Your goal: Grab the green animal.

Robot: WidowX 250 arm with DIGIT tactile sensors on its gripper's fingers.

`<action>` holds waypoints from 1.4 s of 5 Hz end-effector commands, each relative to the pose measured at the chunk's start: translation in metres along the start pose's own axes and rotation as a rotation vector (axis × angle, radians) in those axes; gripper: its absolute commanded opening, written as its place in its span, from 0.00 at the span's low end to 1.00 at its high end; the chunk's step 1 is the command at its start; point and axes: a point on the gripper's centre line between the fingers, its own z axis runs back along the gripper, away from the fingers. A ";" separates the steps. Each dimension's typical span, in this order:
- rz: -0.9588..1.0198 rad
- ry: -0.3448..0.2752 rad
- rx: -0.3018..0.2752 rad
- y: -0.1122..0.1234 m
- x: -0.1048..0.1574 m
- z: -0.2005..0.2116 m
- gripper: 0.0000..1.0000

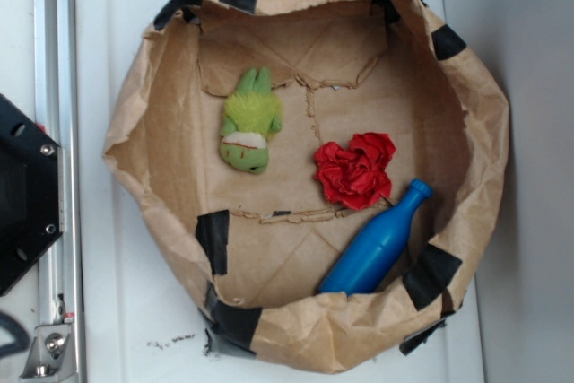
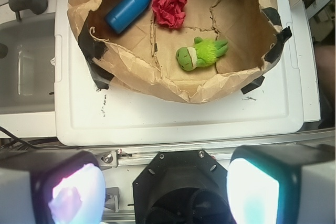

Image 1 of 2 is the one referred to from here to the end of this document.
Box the green plush animal toy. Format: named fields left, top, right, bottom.
left=219, top=67, right=283, bottom=175

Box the brown paper bag container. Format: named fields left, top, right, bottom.
left=104, top=0, right=509, bottom=373

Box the red crumpled paper flower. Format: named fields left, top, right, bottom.
left=313, top=132, right=396, bottom=211

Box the blue plastic bottle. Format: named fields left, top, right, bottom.
left=318, top=178, right=433, bottom=296

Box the aluminium frame rail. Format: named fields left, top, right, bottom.
left=34, top=0, right=88, bottom=382

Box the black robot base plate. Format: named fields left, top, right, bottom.
left=1, top=97, right=62, bottom=296

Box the metal corner bracket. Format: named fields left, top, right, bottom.
left=19, top=324, right=76, bottom=382

